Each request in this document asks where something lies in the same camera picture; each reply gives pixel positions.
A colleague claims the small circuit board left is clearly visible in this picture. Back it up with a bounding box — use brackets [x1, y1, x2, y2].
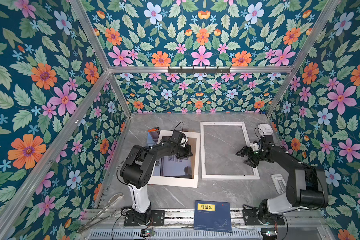
[140, 230, 156, 238]

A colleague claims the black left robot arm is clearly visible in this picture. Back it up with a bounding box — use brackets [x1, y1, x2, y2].
[120, 130, 193, 214]

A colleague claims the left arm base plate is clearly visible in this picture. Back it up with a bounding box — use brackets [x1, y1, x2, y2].
[124, 210, 166, 227]

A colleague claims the small circuit board right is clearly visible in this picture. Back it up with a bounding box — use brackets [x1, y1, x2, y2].
[261, 230, 278, 240]

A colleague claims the small circuit board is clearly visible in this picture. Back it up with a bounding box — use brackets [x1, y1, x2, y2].
[261, 230, 278, 240]
[140, 230, 156, 238]

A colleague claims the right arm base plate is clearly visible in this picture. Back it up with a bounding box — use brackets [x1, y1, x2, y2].
[242, 208, 286, 226]

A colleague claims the white round device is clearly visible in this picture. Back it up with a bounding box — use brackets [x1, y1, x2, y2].
[257, 123, 274, 136]

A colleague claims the orange handled screwdriver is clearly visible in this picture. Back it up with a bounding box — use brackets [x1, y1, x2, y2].
[148, 127, 160, 133]

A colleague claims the brown frame backing board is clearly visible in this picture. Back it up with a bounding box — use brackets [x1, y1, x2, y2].
[184, 132, 198, 179]

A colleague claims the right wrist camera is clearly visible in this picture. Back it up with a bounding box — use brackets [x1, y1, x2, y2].
[250, 142, 259, 152]

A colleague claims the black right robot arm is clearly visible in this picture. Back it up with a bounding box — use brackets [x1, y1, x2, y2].
[236, 135, 329, 217]

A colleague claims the blue booklet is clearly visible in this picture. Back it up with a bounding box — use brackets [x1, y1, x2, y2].
[194, 200, 232, 233]

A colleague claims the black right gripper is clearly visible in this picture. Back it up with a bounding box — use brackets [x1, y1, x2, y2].
[236, 145, 267, 166]

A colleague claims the white picture frame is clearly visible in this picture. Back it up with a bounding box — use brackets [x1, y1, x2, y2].
[200, 122, 261, 180]

